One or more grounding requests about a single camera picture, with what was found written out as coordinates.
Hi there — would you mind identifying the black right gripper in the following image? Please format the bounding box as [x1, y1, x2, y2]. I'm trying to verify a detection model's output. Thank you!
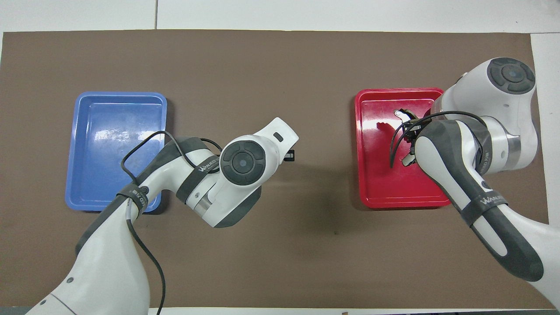
[402, 116, 433, 141]

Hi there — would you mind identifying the red plastic tray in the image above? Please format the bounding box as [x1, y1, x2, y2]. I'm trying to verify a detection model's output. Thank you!
[354, 87, 451, 209]

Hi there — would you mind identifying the brown table mat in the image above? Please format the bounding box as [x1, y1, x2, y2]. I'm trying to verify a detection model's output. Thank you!
[0, 29, 551, 309]

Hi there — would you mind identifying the blue plastic tray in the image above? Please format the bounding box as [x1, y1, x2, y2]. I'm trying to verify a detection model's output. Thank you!
[65, 91, 168, 214]

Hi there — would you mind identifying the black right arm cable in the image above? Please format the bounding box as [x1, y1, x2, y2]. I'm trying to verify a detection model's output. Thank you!
[389, 111, 489, 169]

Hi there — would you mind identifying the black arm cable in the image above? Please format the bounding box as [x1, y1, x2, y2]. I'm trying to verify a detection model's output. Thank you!
[389, 111, 489, 169]
[120, 130, 224, 315]

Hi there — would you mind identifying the dark grey velcro cable strap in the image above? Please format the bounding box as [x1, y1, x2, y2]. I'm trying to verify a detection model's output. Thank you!
[459, 194, 508, 227]
[474, 142, 492, 176]
[115, 183, 150, 220]
[175, 155, 220, 204]

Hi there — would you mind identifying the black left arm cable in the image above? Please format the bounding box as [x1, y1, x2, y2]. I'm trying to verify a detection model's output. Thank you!
[120, 130, 224, 315]

